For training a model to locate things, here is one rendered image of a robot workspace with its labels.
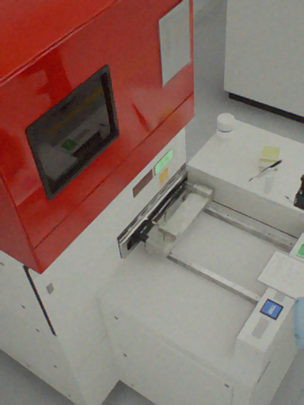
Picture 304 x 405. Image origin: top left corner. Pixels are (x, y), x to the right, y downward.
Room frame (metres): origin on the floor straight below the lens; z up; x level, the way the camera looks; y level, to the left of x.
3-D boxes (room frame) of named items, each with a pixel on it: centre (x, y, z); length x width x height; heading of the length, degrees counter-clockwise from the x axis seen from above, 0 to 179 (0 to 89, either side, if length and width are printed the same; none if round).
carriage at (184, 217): (1.28, -0.10, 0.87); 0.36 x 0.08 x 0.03; 141
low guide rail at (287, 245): (1.27, -0.32, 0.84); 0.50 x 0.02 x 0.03; 51
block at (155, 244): (1.15, 0.00, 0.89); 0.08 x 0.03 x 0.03; 51
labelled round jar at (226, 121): (1.63, -0.33, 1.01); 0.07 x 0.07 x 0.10
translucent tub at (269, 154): (1.44, -0.47, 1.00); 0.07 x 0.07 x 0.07; 69
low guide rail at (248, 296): (1.06, -0.15, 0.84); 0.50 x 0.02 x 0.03; 51
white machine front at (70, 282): (1.18, 0.11, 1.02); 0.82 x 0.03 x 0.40; 141
